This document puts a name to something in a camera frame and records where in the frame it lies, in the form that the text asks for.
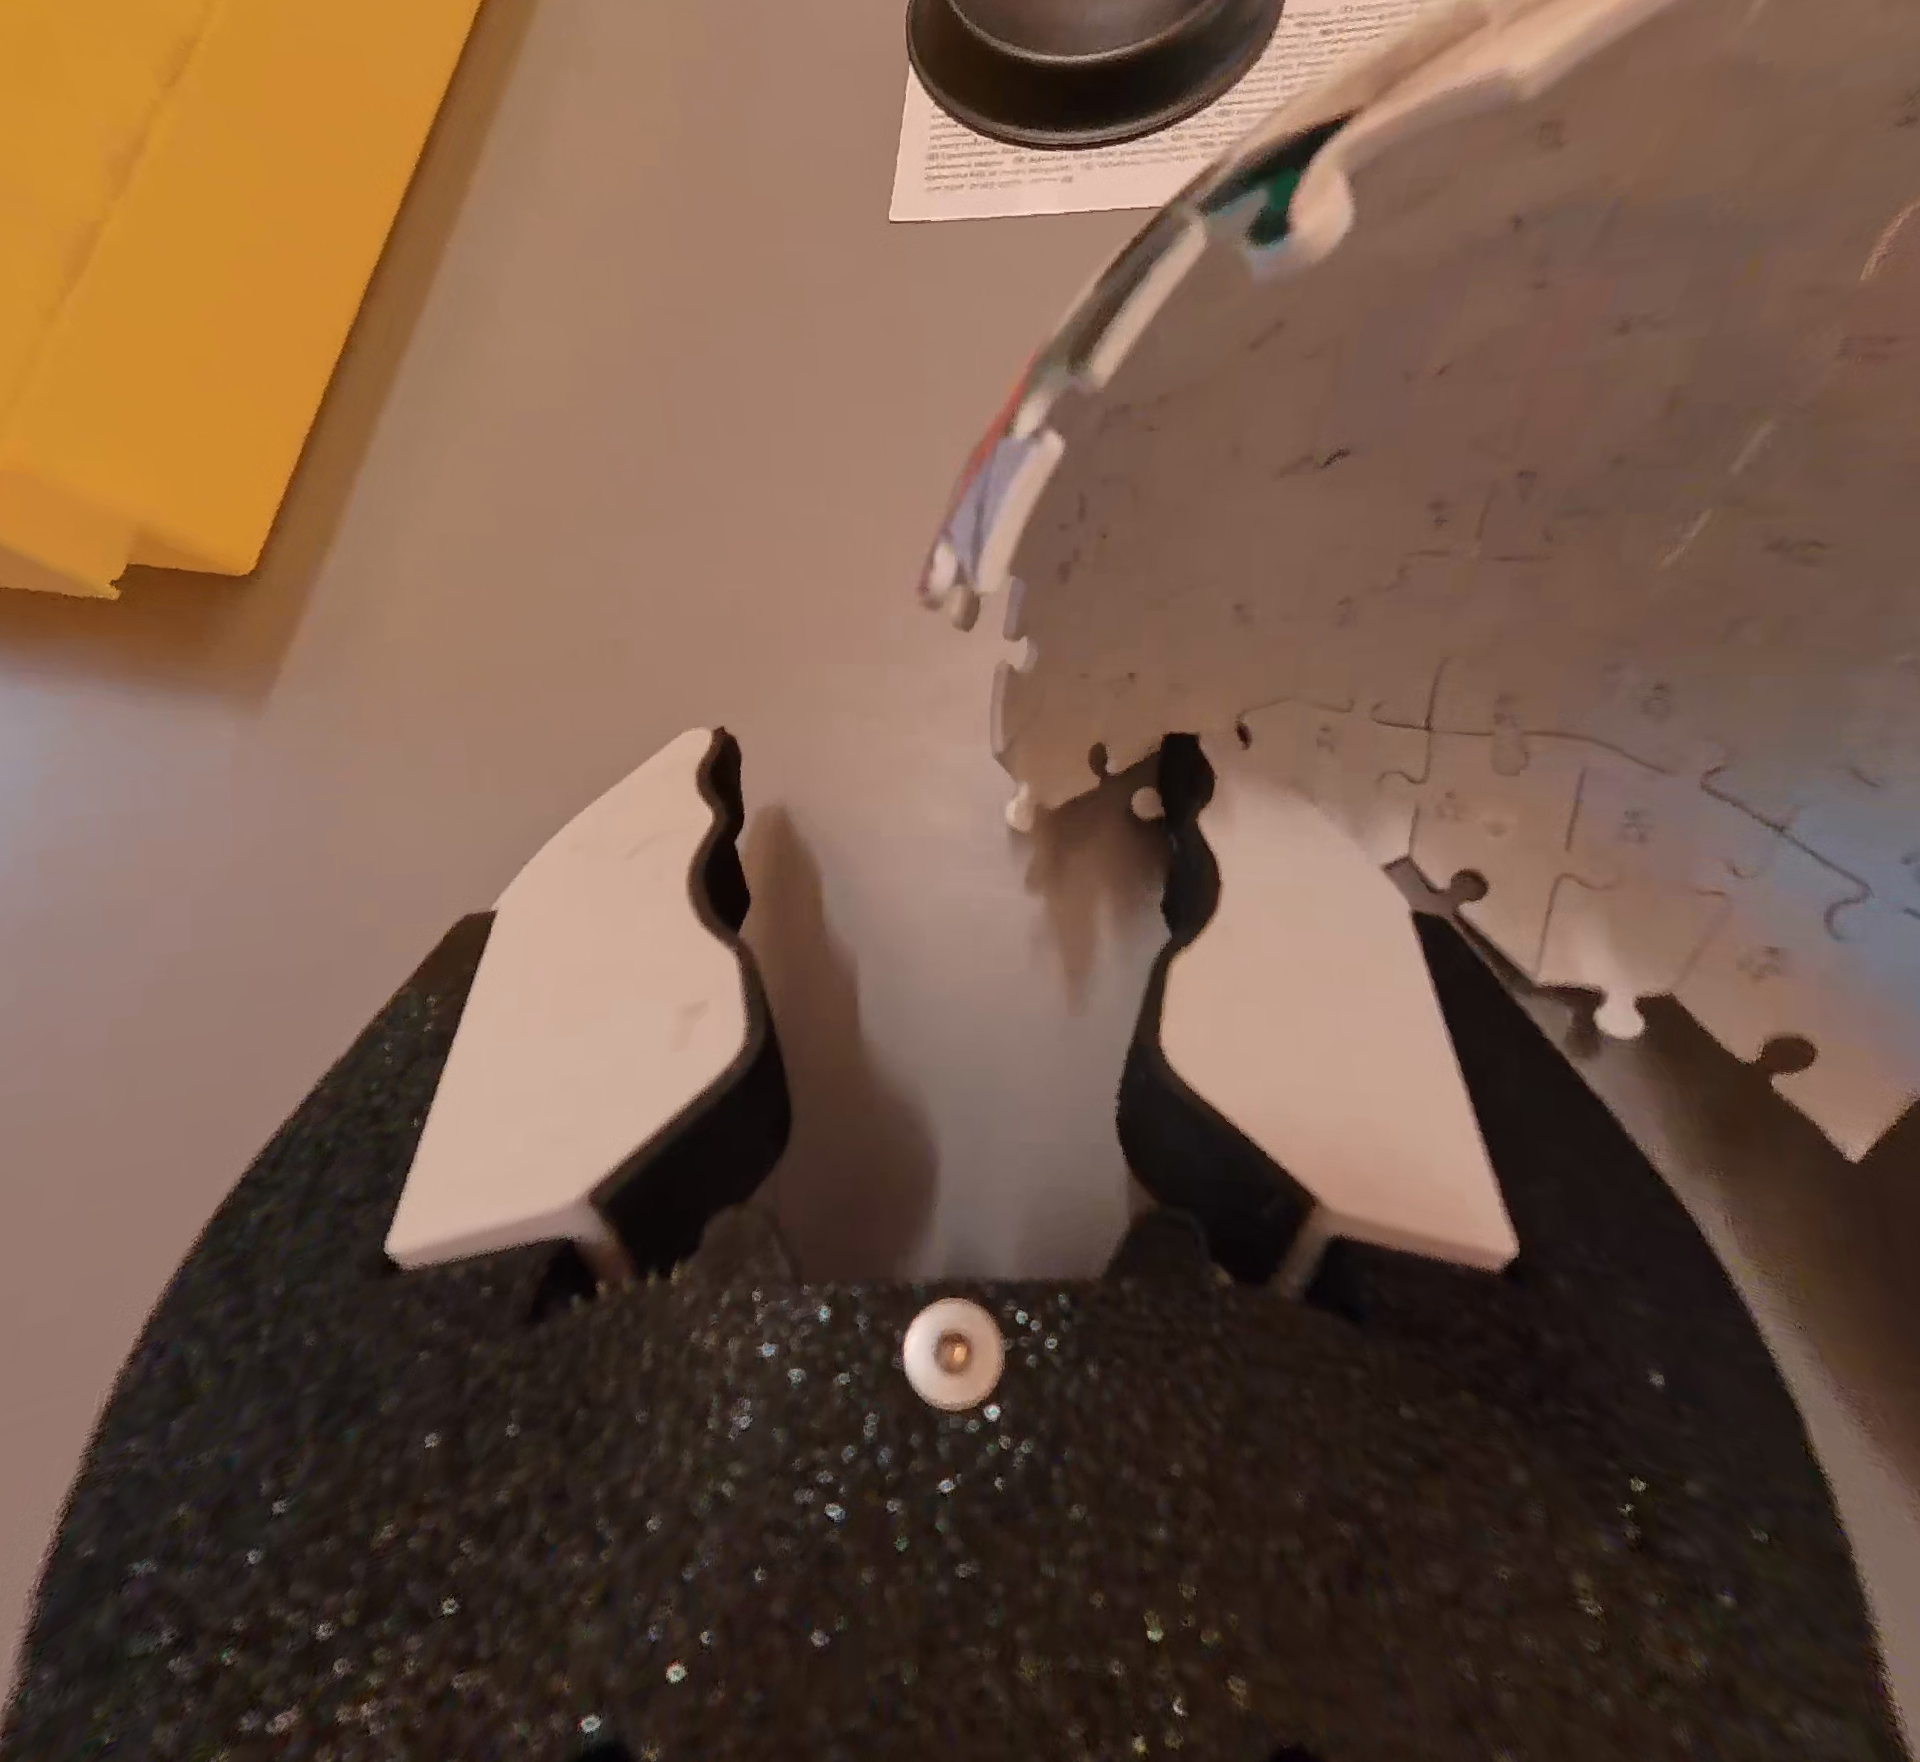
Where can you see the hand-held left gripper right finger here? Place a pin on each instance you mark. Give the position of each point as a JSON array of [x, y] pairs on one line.
[[1322, 1043]]

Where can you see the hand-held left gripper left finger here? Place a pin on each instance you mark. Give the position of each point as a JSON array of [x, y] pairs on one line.
[[584, 1012]]

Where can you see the partly built puzzle ball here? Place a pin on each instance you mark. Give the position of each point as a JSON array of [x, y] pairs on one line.
[[1500, 442]]

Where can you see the yellow plastic tote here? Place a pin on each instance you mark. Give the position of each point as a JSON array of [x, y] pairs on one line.
[[223, 218]]

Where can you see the white instruction leaflet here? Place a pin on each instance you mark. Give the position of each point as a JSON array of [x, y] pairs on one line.
[[974, 181]]

